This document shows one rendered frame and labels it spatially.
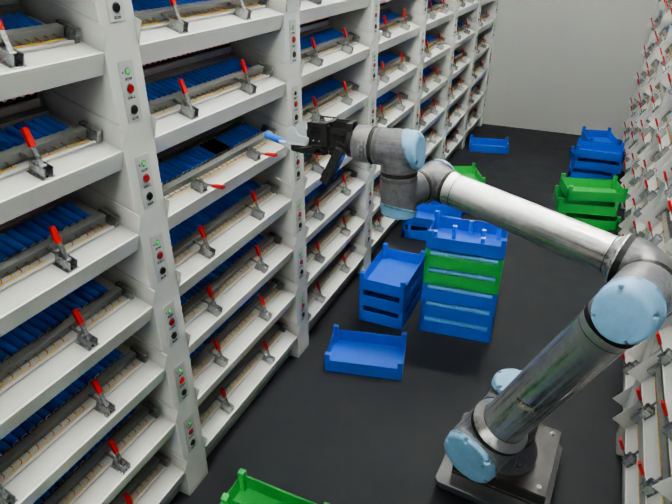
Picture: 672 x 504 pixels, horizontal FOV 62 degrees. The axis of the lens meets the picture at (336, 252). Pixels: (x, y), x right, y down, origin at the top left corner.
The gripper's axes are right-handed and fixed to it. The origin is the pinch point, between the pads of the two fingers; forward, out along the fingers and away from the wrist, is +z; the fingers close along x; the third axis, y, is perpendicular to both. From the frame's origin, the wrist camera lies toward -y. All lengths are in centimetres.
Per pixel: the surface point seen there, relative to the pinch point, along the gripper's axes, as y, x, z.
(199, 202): -12.3, 17.9, 16.2
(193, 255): -28.7, 17.9, 21.1
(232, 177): -10.6, 2.8, 16.3
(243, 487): -98, 31, 5
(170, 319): -38, 35, 16
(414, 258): -80, -95, -6
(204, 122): 7.1, 12.3, 15.7
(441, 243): -57, -70, -25
